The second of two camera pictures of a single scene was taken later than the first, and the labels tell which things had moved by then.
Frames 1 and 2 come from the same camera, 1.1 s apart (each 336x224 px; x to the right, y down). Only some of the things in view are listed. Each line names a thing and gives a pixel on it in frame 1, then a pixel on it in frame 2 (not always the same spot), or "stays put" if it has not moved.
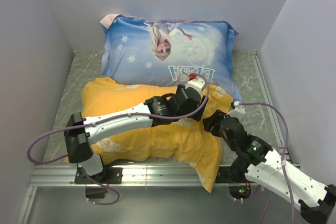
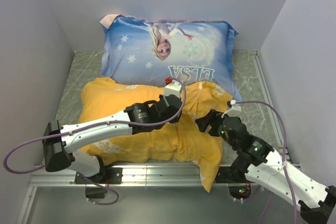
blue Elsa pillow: (150, 52) stays put
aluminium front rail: (133, 176) stays put
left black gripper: (201, 103) to (176, 120)
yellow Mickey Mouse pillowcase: (192, 143) stays put
